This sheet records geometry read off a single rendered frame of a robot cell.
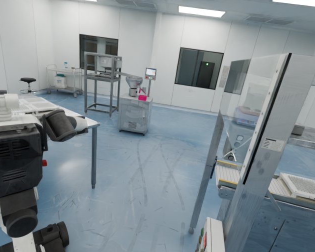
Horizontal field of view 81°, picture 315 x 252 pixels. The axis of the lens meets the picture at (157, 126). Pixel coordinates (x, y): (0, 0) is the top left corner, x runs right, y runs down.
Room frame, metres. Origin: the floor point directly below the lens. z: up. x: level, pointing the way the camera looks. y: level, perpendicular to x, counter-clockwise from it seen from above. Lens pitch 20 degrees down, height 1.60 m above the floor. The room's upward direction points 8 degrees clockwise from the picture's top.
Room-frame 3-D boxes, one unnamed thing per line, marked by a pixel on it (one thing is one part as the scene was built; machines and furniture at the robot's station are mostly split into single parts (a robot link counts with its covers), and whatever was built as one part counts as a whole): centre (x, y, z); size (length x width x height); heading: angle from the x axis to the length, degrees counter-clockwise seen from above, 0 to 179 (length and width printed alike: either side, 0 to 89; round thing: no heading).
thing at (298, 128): (1.12, -0.83, 1.30); 0.12 x 0.07 x 0.06; 79
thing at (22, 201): (0.69, 0.62, 0.85); 0.28 x 0.13 x 0.18; 43
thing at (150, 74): (4.02, 0.30, 1.07); 0.23 x 0.10 x 0.62; 86
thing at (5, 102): (0.76, 0.68, 1.32); 0.10 x 0.07 x 0.09; 133
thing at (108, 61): (4.47, 1.24, 0.75); 1.43 x 1.06 x 1.50; 86
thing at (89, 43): (6.57, 2.31, 1.43); 1.32 x 0.01 x 1.11; 86
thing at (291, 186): (1.12, -1.08, 0.90); 0.25 x 0.24 x 0.02; 169
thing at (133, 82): (3.95, 0.56, 0.95); 0.49 x 0.36 x 0.37; 86
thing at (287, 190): (1.12, -1.08, 0.85); 0.24 x 0.24 x 0.02; 79
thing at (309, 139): (1.19, -0.79, 1.25); 0.62 x 0.38 x 0.04; 79
